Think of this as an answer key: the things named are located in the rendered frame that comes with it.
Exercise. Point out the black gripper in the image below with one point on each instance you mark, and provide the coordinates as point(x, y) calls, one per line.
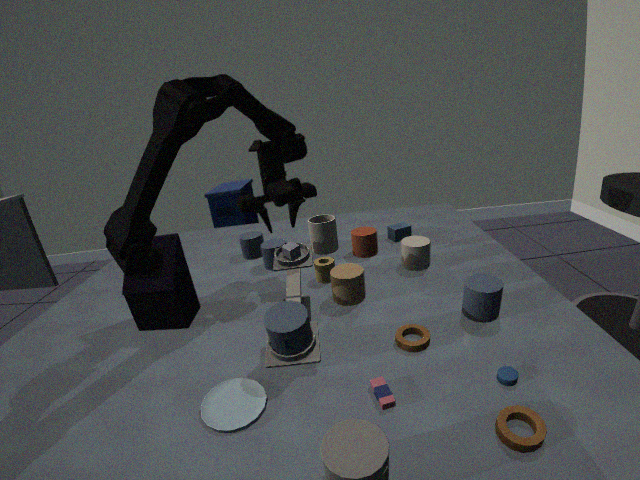
point(250, 203)

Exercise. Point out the brown ring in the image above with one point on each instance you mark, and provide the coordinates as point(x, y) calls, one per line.
point(516, 443)
point(412, 346)

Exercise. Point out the pink eraser with blue sleeve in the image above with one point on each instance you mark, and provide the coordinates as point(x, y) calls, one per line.
point(382, 393)

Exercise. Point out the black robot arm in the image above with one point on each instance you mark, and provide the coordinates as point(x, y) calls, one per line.
point(180, 110)

